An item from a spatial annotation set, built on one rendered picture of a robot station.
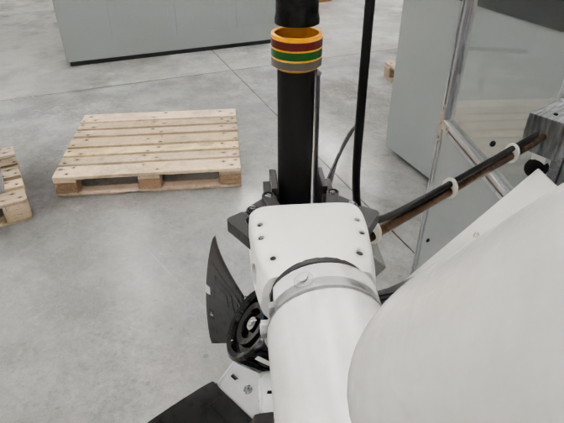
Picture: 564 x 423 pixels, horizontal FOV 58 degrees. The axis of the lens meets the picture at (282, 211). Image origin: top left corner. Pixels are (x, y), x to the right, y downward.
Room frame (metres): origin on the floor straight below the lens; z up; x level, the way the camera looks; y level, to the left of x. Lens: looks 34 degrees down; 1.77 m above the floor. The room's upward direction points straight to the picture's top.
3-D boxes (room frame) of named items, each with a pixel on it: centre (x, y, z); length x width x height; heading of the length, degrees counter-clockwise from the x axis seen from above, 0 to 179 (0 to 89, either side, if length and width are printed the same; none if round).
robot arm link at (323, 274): (0.26, -0.03, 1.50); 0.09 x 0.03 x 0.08; 95
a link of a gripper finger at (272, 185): (0.41, 0.02, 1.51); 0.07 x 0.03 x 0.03; 5
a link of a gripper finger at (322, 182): (0.42, -0.05, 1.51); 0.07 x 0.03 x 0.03; 5
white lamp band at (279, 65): (0.43, -0.01, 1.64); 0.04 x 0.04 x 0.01
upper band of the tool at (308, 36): (0.43, -0.01, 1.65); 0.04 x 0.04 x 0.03
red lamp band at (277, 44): (0.43, -0.01, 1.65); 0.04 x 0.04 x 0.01
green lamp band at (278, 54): (0.43, -0.01, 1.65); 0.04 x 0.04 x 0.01
